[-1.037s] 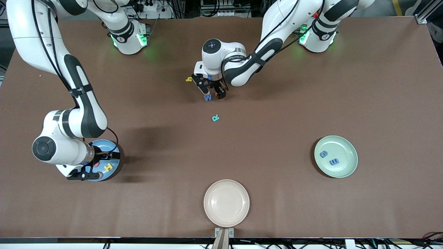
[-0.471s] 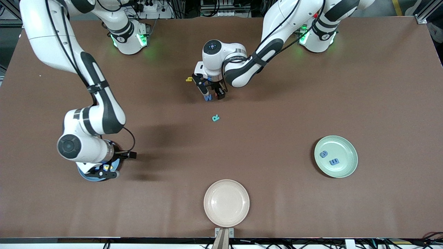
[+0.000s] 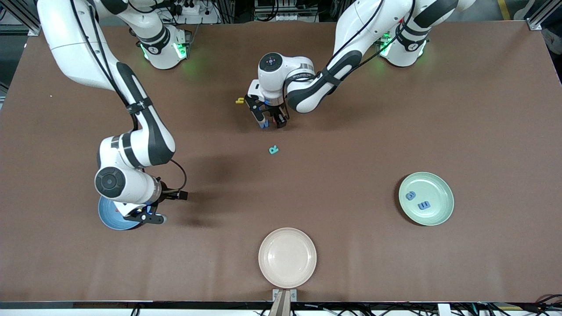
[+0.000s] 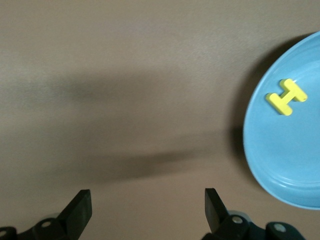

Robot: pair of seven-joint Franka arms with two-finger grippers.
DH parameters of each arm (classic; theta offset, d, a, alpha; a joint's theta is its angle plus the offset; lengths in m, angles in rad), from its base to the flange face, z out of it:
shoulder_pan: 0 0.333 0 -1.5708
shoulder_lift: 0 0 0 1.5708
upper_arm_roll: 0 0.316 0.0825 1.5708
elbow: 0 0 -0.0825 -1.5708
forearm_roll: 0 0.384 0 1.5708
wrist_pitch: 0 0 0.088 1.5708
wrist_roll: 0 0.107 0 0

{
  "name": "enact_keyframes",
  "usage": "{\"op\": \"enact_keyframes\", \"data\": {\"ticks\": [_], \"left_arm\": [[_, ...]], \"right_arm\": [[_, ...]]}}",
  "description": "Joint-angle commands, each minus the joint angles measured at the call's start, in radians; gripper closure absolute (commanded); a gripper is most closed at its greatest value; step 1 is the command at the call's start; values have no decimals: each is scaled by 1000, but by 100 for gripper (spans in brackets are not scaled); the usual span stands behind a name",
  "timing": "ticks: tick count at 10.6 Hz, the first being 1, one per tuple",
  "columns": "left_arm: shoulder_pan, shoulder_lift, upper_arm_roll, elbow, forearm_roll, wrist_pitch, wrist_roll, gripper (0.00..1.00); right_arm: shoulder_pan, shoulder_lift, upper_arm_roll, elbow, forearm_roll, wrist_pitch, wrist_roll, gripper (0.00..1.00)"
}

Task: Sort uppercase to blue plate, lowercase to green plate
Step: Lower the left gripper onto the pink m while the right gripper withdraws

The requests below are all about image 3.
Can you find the beige plate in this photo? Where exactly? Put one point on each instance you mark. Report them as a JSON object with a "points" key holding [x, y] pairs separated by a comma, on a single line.
{"points": [[287, 258]]}

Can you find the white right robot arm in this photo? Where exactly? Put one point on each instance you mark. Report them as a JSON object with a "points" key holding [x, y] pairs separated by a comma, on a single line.
{"points": [[70, 44]]}

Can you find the black table edge rail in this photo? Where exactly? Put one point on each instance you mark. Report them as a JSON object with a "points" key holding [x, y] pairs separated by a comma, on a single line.
{"points": [[175, 304]]}

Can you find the white power strip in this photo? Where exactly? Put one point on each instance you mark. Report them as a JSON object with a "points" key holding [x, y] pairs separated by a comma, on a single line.
{"points": [[285, 16], [193, 11]]}

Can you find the small blue letter a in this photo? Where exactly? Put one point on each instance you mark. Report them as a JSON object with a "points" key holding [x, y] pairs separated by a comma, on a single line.
{"points": [[410, 195]]}

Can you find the aluminium frame post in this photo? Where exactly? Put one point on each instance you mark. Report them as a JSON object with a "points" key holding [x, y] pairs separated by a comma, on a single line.
{"points": [[542, 15], [24, 17]]}

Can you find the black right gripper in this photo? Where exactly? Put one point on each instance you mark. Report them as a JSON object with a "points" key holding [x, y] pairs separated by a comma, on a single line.
{"points": [[165, 190]]}

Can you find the large blue letter M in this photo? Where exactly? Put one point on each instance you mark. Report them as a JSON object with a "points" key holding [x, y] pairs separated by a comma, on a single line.
{"points": [[264, 125]]}

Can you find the small blue letter m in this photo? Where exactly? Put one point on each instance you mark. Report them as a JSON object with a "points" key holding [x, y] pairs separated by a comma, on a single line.
{"points": [[424, 205]]}

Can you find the brown table cover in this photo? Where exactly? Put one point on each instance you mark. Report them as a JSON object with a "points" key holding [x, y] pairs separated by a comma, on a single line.
{"points": [[351, 245]]}

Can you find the green plate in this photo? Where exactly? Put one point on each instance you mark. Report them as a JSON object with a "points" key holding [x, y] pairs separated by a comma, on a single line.
{"points": [[439, 193]]}

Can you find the teal letter R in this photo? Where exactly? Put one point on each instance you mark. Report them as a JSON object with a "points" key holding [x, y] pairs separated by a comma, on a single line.
{"points": [[273, 149]]}

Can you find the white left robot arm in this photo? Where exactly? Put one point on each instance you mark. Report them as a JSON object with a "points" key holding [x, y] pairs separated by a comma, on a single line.
{"points": [[281, 77]]}

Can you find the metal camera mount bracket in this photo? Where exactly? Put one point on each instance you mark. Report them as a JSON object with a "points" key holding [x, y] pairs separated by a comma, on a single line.
{"points": [[284, 296]]}

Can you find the blue plate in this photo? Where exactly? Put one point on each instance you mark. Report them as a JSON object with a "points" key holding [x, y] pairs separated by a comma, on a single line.
{"points": [[109, 219]]}

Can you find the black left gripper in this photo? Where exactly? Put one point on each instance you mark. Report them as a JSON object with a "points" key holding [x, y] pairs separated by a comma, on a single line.
{"points": [[275, 114]]}

